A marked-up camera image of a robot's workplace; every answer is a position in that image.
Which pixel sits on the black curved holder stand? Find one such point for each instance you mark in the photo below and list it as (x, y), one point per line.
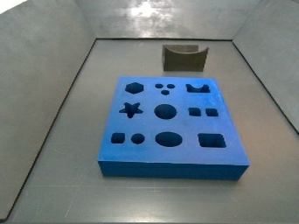
(184, 58)

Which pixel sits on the blue foam shape board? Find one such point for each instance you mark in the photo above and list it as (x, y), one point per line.
(169, 131)

